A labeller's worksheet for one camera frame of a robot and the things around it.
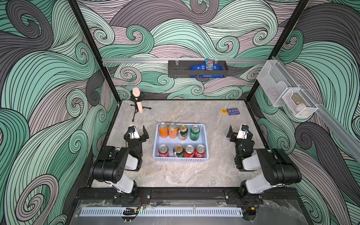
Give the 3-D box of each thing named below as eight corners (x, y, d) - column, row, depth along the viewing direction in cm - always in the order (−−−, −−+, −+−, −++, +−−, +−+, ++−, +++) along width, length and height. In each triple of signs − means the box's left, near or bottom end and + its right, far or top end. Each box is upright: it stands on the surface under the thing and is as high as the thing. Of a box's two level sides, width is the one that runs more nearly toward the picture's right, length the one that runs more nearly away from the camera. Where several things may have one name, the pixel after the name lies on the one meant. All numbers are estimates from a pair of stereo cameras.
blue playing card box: (228, 115, 113) (229, 113, 111) (226, 109, 117) (227, 107, 115) (239, 115, 113) (240, 113, 111) (237, 109, 117) (238, 107, 115)
